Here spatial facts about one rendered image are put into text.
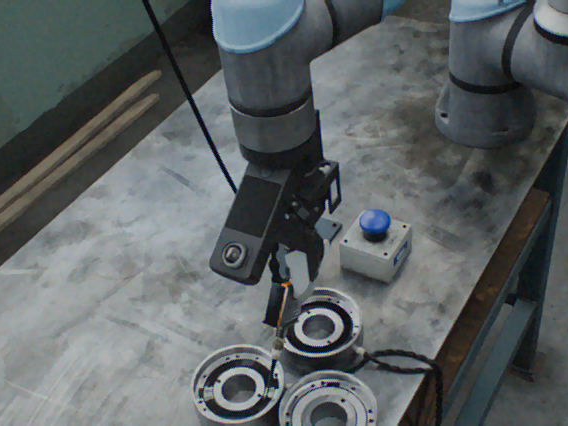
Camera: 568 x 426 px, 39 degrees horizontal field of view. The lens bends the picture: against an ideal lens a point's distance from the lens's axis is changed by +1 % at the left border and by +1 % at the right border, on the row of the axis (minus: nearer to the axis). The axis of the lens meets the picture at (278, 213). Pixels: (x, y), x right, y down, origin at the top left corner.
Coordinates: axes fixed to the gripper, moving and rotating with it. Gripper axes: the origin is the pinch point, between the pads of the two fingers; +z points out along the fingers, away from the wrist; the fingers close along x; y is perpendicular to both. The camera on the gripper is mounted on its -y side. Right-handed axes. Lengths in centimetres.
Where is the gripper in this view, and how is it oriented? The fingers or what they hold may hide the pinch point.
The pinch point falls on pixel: (286, 293)
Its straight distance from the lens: 86.3
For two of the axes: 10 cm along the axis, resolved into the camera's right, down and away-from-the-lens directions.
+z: 1.1, 7.4, 6.7
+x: -8.5, -2.7, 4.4
